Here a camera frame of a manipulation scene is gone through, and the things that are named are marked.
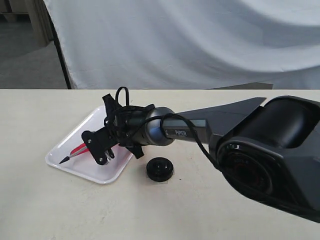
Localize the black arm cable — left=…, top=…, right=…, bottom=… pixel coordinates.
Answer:
left=109, top=86, right=227, bottom=173

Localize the white plastic tray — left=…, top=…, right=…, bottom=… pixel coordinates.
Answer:
left=45, top=105, right=133, bottom=185

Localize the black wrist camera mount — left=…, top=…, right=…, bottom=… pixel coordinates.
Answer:
left=102, top=93, right=122, bottom=126

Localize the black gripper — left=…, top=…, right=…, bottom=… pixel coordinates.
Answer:
left=81, top=117, right=136, bottom=166

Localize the red and black pen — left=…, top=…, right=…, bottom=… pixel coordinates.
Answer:
left=59, top=143, right=89, bottom=164

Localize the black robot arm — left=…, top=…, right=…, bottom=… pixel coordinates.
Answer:
left=81, top=95, right=320, bottom=222

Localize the white backdrop cloth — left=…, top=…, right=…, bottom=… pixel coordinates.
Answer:
left=45, top=0, right=320, bottom=89

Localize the black round lid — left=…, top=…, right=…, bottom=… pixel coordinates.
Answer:
left=146, top=157, right=174, bottom=183

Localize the black backdrop stand pole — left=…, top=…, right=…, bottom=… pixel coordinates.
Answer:
left=40, top=0, right=73, bottom=90

